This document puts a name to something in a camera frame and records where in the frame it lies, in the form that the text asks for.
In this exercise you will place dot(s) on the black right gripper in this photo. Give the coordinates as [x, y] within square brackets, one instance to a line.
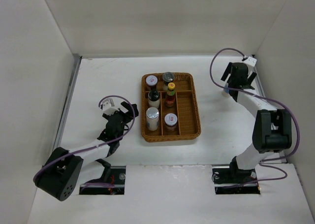
[250, 79]

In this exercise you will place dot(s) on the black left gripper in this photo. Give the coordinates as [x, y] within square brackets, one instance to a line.
[129, 108]

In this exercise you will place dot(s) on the tall jar silver lid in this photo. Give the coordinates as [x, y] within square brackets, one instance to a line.
[225, 91]

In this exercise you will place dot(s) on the white jar silver lid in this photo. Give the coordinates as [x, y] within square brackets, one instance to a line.
[152, 118]

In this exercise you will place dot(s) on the dark sauce bottle black cap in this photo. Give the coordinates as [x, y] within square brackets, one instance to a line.
[154, 98]

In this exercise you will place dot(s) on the spice jar white red lid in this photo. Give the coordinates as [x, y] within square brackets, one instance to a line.
[151, 81]
[170, 121]

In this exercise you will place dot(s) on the red chili sauce bottle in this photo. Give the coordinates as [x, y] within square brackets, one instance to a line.
[170, 95]

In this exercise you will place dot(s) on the clear top salt grinder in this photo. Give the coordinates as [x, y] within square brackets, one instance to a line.
[167, 78]

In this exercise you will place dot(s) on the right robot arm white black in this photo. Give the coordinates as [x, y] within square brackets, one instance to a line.
[272, 128]

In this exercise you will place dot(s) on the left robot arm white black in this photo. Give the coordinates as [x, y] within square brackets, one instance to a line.
[59, 175]

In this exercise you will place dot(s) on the brown wicker basket tray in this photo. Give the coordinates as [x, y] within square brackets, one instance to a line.
[185, 108]

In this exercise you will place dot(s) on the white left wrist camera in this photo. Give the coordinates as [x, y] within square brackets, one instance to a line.
[108, 107]

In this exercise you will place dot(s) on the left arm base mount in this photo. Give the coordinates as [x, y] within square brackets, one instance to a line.
[111, 182]

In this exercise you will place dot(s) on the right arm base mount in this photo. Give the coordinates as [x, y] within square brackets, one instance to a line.
[226, 182]

